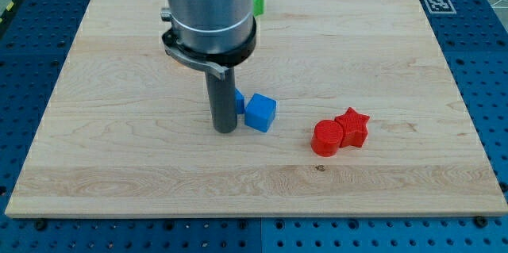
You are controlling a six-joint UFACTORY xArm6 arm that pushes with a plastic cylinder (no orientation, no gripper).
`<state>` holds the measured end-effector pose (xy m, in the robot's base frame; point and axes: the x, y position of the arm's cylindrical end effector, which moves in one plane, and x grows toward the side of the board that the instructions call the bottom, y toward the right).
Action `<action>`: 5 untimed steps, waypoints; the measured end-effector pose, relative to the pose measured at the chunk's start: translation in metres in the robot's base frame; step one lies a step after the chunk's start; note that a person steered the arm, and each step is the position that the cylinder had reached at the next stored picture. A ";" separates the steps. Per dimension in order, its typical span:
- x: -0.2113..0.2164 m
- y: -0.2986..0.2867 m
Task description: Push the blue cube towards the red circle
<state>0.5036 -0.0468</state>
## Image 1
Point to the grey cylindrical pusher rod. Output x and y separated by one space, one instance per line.
222 101

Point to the blue cube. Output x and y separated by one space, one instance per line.
260 112

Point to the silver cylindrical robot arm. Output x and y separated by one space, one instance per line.
212 36

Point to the blue block behind rod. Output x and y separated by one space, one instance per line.
240 102

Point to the green block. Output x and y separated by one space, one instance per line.
258 7

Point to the wooden board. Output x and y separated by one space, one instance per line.
127 132

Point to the red cylinder block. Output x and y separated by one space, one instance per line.
327 137

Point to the red star block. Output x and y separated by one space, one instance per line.
355 128

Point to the black bolt front left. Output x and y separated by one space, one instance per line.
40 225

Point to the black bolt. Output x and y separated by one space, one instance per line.
480 221
40 225

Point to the white fiducial marker tag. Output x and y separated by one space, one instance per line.
440 6

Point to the black bolt front right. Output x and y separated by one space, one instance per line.
480 221

